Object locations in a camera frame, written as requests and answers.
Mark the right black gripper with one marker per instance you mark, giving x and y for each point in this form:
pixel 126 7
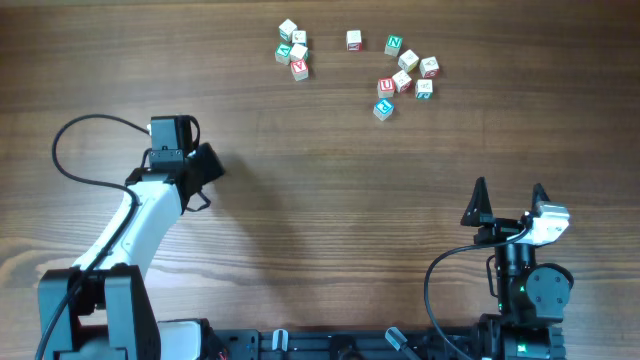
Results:
pixel 499 227

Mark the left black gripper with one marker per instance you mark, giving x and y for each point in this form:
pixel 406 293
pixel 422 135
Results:
pixel 210 165

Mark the red letter V block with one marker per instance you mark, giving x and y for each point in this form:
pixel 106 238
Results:
pixel 299 69

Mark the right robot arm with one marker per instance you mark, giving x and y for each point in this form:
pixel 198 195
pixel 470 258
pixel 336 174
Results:
pixel 531 295

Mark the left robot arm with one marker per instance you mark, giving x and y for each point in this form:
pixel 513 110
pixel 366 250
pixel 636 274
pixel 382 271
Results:
pixel 98 308

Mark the white block green J side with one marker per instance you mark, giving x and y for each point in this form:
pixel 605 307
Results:
pixel 424 89

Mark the green letter A block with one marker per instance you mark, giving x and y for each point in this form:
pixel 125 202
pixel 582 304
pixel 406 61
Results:
pixel 282 53

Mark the white block red Q side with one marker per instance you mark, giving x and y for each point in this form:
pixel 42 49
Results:
pixel 429 67

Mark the white block red M side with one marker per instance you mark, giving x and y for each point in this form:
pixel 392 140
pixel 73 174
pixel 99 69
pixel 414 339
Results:
pixel 402 81

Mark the teal block top left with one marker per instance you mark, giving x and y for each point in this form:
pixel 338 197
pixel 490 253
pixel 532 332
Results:
pixel 286 30

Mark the red letter U block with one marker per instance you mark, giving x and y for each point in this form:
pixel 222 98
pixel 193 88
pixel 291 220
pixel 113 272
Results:
pixel 385 88

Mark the small white block orange print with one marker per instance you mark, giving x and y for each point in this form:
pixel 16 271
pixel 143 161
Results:
pixel 299 37

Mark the white block yellow side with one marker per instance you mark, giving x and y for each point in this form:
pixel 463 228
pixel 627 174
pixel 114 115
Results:
pixel 408 61

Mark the green letter N block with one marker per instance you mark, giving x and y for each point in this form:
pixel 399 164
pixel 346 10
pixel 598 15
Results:
pixel 393 45

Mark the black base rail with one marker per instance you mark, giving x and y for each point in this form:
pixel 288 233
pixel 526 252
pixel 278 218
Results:
pixel 459 343

